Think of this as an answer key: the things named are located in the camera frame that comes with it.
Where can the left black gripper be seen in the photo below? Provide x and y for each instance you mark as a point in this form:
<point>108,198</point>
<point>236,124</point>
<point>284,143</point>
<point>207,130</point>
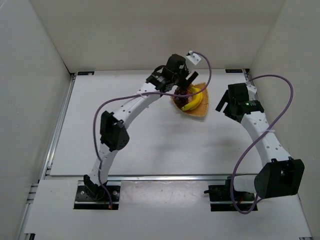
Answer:
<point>184,80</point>

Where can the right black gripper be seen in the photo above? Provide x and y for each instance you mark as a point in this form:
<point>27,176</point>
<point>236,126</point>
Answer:
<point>227,104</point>

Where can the yellow fake banana bunch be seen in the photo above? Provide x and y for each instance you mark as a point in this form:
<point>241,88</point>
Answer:
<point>196,99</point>

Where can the dark red fake grapes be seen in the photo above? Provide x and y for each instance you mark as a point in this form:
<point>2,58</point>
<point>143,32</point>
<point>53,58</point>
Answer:
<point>180,97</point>

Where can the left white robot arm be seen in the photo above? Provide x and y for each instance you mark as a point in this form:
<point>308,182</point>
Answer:
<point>113,125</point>

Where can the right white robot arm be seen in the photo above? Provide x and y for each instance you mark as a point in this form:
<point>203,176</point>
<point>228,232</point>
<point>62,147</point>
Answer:
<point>281,174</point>

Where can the woven triangular fruit basket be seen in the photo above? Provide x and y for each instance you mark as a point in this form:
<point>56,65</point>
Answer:
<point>201,109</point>

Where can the right black corner label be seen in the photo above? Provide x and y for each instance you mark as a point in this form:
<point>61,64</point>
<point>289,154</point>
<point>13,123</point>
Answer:
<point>233,71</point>

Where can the black corner label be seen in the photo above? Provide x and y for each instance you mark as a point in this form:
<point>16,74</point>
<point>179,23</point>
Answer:
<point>233,71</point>
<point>85,73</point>

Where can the left black corner label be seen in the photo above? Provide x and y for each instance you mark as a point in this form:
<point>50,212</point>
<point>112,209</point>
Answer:
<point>85,73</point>

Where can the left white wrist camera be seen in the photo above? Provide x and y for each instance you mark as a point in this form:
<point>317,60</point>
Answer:
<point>192,59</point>

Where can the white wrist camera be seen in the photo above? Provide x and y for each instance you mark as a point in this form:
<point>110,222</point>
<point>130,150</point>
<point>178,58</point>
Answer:
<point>192,59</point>
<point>252,92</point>

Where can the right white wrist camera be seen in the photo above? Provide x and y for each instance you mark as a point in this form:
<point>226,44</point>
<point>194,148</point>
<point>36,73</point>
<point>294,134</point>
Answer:
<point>252,92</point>

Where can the right aluminium side rail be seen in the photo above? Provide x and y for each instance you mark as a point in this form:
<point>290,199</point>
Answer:
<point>263,137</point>

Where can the aluminium side rail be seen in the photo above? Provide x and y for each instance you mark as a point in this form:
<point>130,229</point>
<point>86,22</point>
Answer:
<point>263,137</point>
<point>47,162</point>

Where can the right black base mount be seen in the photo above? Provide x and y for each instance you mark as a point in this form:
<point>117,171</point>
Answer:
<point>220,198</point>

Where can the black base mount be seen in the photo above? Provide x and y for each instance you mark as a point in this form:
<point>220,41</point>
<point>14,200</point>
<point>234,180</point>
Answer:
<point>84,200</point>
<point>220,198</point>

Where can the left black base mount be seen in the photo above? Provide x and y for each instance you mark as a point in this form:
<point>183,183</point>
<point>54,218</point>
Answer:
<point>84,200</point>

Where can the front aluminium rail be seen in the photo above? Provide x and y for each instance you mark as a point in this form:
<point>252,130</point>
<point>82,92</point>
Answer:
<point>170,177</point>

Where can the left aluminium side rail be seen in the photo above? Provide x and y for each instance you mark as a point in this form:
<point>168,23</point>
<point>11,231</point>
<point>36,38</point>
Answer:
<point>47,162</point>

